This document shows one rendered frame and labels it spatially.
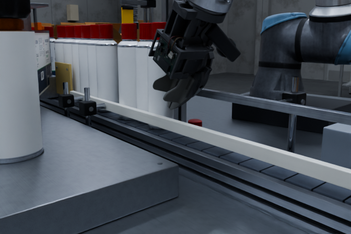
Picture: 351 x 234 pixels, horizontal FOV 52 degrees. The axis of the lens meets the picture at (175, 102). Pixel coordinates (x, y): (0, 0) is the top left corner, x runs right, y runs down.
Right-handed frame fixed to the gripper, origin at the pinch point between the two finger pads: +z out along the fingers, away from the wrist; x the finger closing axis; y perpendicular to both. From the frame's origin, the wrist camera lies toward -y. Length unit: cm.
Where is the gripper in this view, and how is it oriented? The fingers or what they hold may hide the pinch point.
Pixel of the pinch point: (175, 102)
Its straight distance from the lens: 68.8
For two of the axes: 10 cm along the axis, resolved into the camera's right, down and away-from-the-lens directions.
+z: -3.2, 7.8, 5.4
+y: -7.7, 1.2, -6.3
